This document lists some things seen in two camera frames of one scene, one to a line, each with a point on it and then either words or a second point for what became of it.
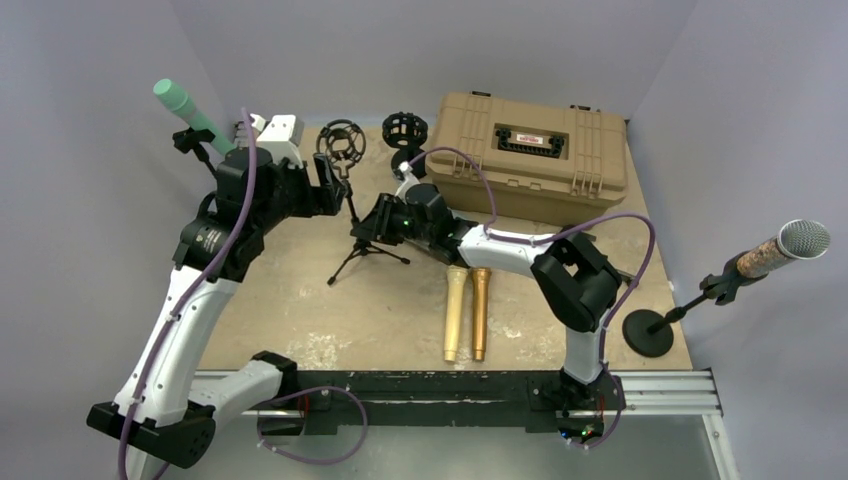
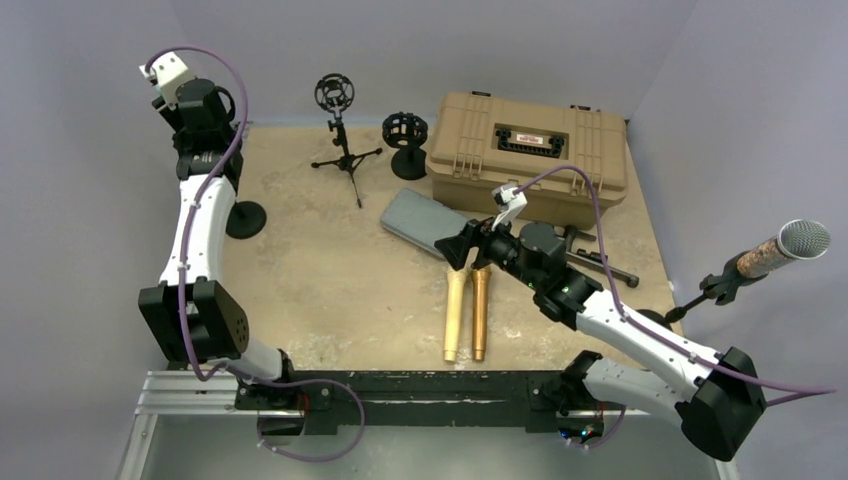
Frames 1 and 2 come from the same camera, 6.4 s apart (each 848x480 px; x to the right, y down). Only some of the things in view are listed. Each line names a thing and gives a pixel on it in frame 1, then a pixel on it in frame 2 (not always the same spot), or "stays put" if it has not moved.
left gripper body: [296, 197] to [173, 117]
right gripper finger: [367, 230] to [455, 248]
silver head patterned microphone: [798, 239] stays put
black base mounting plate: [453, 398] stays put
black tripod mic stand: [343, 142] to [334, 91]
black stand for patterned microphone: [649, 332] stays put
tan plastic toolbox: [548, 163] stays put
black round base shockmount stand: [408, 131] stays put
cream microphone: [456, 276] stays put
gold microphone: [480, 286] stays put
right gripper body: [395, 221] to [497, 246]
